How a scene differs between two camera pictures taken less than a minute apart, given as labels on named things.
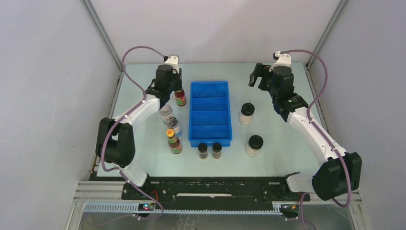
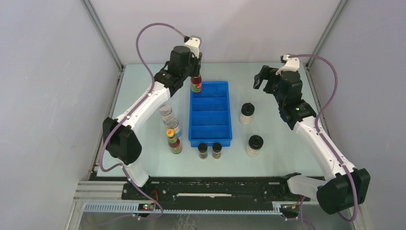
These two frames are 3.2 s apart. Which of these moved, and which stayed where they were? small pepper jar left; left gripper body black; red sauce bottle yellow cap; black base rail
Moved: left gripper body black
Stayed: red sauce bottle yellow cap; black base rail; small pepper jar left
